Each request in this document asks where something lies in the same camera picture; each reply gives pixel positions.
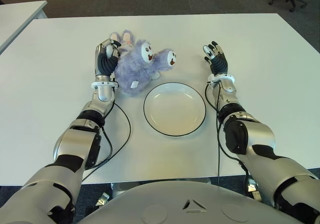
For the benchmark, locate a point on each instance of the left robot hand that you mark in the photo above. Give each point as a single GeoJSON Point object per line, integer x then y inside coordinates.
{"type": "Point", "coordinates": [106, 64]}

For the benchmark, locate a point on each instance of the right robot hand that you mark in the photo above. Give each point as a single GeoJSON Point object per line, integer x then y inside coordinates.
{"type": "Point", "coordinates": [219, 64]}

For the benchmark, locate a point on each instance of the purple plush doll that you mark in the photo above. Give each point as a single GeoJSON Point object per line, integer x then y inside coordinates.
{"type": "Point", "coordinates": [135, 69]}

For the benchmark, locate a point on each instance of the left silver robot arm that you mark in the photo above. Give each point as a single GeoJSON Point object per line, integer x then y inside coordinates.
{"type": "Point", "coordinates": [75, 139]}

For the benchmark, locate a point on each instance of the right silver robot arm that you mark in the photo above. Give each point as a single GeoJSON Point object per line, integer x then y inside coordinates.
{"type": "Point", "coordinates": [260, 134]}

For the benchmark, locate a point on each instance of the white plate black rim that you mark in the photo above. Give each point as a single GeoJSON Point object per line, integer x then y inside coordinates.
{"type": "Point", "coordinates": [175, 109]}

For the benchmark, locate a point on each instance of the grey side desk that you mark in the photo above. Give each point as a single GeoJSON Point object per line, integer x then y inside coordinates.
{"type": "Point", "coordinates": [17, 17]}

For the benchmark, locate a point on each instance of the grey robot torso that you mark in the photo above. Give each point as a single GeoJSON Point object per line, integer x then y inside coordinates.
{"type": "Point", "coordinates": [190, 209]}

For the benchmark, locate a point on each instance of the silver metal bracket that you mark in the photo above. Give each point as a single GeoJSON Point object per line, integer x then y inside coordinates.
{"type": "Point", "coordinates": [102, 199]}
{"type": "Point", "coordinates": [253, 189]}

